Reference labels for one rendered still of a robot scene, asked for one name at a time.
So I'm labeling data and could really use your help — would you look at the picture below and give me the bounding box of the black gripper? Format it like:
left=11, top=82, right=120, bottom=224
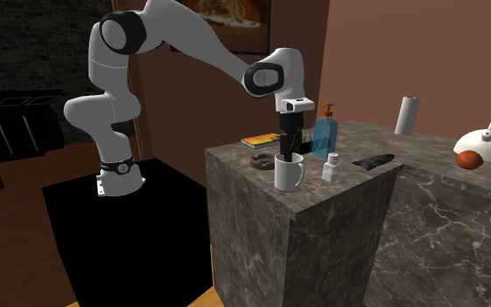
left=278, top=111, right=304, bottom=162

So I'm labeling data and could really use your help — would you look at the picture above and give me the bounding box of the white mug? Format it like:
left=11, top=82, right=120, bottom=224
left=274, top=152, right=306, bottom=194

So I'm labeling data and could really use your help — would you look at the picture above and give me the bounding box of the orange yellow book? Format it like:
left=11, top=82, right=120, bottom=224
left=240, top=133, right=282, bottom=150

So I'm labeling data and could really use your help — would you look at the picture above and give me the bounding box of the dark round ashtray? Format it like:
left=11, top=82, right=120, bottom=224
left=249, top=154, right=276, bottom=171

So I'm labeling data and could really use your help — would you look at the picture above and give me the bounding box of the blue soap dispenser bottle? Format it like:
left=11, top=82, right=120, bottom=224
left=311, top=103, right=339, bottom=160

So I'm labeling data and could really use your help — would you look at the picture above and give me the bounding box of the small white bottle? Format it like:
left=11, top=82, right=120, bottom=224
left=322, top=153, right=340, bottom=184

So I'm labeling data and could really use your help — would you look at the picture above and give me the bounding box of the black flat remote control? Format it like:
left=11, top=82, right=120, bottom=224
left=351, top=153, right=396, bottom=171

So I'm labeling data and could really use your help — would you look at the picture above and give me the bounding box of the white paper towel roll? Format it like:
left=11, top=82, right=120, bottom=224
left=394, top=95, right=422, bottom=136

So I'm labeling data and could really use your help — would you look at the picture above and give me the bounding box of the black robot stand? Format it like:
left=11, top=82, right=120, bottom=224
left=41, top=157, right=215, bottom=307

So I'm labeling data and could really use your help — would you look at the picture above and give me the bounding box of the orange round fruit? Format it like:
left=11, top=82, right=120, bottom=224
left=455, top=149, right=484, bottom=171

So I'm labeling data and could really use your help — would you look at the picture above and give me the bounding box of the white kettle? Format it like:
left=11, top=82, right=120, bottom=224
left=453, top=113, right=491, bottom=164

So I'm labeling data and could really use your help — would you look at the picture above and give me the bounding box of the black cabinet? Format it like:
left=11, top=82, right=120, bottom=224
left=0, top=89, right=68, bottom=165

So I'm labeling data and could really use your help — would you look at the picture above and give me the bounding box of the framed wall picture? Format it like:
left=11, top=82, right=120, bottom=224
left=169, top=0, right=271, bottom=56

